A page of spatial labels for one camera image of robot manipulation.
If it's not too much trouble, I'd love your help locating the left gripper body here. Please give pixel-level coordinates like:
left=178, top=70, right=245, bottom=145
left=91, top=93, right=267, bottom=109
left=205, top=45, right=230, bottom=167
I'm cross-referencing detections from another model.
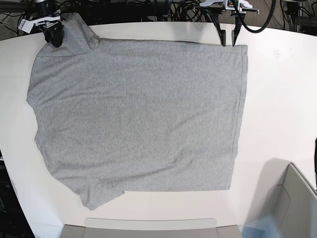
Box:
left=195, top=0, right=260, bottom=14

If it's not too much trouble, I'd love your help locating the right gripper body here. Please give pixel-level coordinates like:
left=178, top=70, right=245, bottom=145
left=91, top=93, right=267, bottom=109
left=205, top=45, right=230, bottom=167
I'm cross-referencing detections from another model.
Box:
left=18, top=0, right=63, bottom=32

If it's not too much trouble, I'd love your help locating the grey T-shirt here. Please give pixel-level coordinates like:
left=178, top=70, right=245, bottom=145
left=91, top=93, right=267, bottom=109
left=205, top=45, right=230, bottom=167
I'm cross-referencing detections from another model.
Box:
left=27, top=13, right=248, bottom=210

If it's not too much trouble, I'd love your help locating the grey chair right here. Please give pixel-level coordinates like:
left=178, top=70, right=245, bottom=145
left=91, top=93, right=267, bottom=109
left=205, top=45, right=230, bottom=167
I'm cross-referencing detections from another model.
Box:
left=257, top=163, right=317, bottom=238

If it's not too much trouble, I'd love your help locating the thick black cable loop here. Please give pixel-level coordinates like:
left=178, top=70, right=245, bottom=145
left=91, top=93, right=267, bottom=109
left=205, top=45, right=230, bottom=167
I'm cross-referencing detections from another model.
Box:
left=227, top=0, right=279, bottom=33

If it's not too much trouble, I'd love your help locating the black cable bundle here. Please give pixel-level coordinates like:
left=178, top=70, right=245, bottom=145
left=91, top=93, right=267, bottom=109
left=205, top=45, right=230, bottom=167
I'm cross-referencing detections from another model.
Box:
left=64, top=0, right=213, bottom=24

